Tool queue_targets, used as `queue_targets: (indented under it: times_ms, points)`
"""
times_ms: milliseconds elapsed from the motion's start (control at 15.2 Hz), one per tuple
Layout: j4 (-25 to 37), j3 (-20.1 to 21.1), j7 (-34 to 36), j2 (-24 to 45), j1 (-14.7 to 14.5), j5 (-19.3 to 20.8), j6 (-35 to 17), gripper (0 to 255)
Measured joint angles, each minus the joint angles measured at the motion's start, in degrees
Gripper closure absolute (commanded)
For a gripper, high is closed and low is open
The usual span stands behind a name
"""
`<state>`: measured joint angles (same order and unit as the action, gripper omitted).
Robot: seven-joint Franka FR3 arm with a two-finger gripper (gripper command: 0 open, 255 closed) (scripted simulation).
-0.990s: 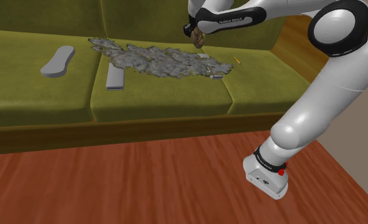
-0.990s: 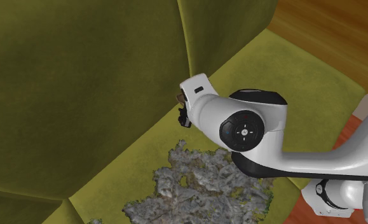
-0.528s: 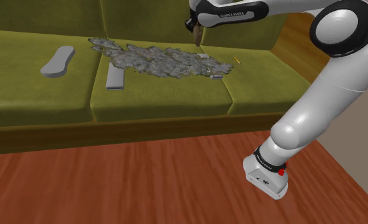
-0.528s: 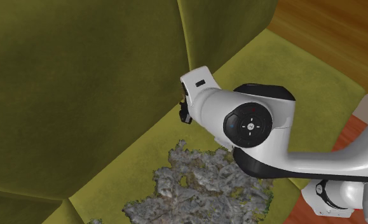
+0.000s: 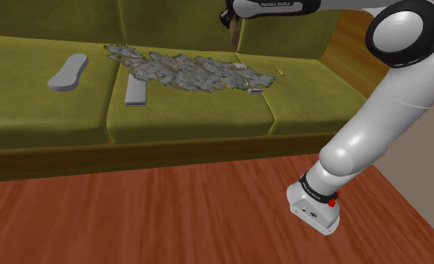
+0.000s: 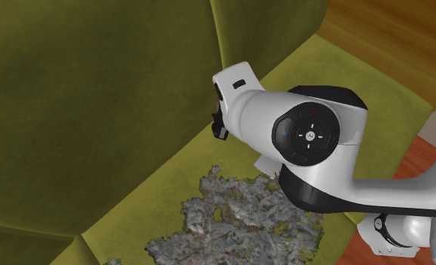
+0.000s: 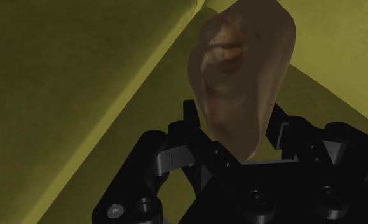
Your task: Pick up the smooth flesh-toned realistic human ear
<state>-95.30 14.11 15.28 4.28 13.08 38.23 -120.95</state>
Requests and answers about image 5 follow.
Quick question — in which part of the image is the grey crumpled cloth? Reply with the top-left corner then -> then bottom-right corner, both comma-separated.
103,43 -> 276,94

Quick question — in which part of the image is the olive green sofa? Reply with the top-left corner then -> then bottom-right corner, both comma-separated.
0,0 -> 391,184

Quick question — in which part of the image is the grey long rectangular box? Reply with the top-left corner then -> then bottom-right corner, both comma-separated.
124,73 -> 148,108

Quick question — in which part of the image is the grey peanut-shaped remote control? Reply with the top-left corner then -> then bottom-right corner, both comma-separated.
47,53 -> 90,93

